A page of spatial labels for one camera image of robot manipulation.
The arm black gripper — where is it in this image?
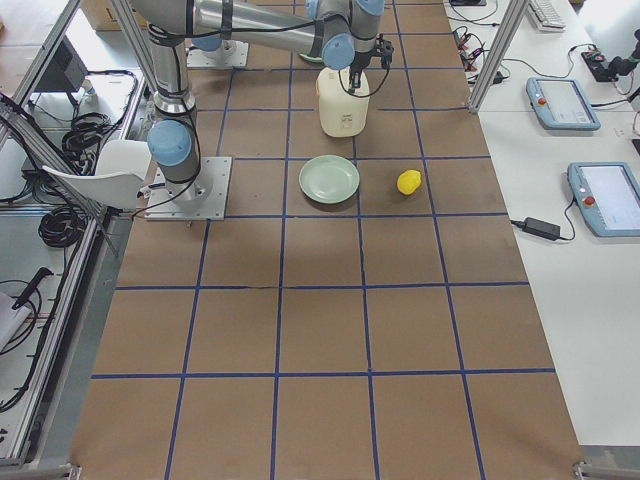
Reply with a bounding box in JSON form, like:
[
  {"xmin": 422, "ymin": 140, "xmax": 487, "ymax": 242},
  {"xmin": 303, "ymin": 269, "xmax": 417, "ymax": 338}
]
[{"xmin": 348, "ymin": 50, "xmax": 373, "ymax": 93}]

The white rice cooker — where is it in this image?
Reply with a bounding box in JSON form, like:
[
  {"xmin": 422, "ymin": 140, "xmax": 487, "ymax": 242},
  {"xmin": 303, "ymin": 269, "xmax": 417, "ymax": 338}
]
[{"xmin": 316, "ymin": 68, "xmax": 370, "ymax": 138}]

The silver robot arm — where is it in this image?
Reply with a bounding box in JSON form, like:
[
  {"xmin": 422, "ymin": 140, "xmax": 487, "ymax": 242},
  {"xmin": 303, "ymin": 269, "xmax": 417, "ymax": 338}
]
[
  {"xmin": 131, "ymin": 1, "xmax": 393, "ymax": 190},
  {"xmin": 191, "ymin": 35, "xmax": 237, "ymax": 55}
]

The far green plate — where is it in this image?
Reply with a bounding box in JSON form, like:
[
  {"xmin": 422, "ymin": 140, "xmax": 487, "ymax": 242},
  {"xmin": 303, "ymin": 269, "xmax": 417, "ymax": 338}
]
[{"xmin": 298, "ymin": 53, "xmax": 323, "ymax": 64}]

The green plate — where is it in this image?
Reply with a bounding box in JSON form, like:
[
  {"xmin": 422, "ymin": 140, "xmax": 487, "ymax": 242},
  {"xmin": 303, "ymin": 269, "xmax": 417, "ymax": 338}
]
[
  {"xmin": 298, "ymin": 53, "xmax": 323, "ymax": 64},
  {"xmin": 299, "ymin": 155, "xmax": 360, "ymax": 204}
]

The near green plate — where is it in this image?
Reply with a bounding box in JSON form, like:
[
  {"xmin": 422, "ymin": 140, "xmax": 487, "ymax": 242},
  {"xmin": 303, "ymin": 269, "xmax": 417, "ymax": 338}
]
[{"xmin": 299, "ymin": 155, "xmax": 360, "ymax": 204}]

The yellow lemon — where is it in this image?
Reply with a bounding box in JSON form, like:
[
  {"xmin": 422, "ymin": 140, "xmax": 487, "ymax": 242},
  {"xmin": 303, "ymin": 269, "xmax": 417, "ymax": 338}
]
[{"xmin": 396, "ymin": 169, "xmax": 422, "ymax": 196}]

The white keyboard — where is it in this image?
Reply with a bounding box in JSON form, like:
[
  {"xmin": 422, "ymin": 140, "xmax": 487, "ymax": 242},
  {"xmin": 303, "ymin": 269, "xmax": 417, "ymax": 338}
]
[{"xmin": 527, "ymin": 0, "xmax": 566, "ymax": 33}]

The far blue teach pendant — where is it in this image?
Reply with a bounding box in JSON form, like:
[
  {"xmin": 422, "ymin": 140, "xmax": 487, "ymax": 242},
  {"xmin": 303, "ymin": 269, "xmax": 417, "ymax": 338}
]
[{"xmin": 525, "ymin": 77, "xmax": 601, "ymax": 131}]

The blue teach pendant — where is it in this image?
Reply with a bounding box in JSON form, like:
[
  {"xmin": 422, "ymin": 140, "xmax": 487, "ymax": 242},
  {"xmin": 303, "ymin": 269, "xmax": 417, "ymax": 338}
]
[
  {"xmin": 525, "ymin": 77, "xmax": 601, "ymax": 131},
  {"xmin": 567, "ymin": 162, "xmax": 639, "ymax": 237}
]

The brown paper table mat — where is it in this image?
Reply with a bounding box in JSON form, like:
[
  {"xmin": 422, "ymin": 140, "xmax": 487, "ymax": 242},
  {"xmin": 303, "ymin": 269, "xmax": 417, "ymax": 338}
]
[{"xmin": 71, "ymin": 1, "xmax": 581, "ymax": 479}]

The black power adapter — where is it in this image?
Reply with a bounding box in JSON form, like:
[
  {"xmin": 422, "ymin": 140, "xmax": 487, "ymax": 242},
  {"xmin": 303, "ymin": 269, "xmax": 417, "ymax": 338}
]
[{"xmin": 522, "ymin": 217, "xmax": 561, "ymax": 241}]

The black red control box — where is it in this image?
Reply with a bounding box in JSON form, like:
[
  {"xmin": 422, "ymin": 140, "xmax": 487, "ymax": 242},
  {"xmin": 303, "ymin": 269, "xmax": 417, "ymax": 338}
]
[{"xmin": 581, "ymin": 49, "xmax": 617, "ymax": 83}]

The white plastic chair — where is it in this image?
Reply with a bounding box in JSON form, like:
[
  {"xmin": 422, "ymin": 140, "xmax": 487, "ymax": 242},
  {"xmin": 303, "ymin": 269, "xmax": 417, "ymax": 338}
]
[{"xmin": 43, "ymin": 139, "xmax": 151, "ymax": 211}]

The cardboard box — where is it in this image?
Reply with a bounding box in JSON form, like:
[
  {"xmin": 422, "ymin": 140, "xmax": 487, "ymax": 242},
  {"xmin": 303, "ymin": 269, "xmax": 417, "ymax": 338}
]
[{"xmin": 80, "ymin": 0, "xmax": 120, "ymax": 32}]

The near blue teach pendant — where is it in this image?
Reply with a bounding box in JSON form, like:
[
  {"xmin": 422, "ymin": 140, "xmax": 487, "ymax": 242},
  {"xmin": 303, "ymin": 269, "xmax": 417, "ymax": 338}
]
[{"xmin": 567, "ymin": 162, "xmax": 639, "ymax": 237}]

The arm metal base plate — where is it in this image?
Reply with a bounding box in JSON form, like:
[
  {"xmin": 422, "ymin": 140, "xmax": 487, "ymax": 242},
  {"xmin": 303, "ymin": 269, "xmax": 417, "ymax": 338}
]
[
  {"xmin": 142, "ymin": 157, "xmax": 232, "ymax": 221},
  {"xmin": 187, "ymin": 40, "xmax": 249, "ymax": 70}
]

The aluminium frame post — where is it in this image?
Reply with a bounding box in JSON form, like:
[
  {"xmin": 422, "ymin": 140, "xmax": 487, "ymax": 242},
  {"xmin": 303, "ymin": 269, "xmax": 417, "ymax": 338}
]
[{"xmin": 468, "ymin": 0, "xmax": 528, "ymax": 114}]

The aluminium frame rail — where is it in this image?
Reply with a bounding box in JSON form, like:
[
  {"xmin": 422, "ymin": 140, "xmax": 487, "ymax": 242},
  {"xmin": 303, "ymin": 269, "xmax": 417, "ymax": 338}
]
[{"xmin": 1, "ymin": 0, "xmax": 80, "ymax": 105}]

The black coiled cable bundle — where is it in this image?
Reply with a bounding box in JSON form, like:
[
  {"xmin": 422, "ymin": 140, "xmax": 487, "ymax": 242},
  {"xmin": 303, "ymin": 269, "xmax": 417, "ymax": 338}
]
[{"xmin": 38, "ymin": 205, "xmax": 81, "ymax": 249}]

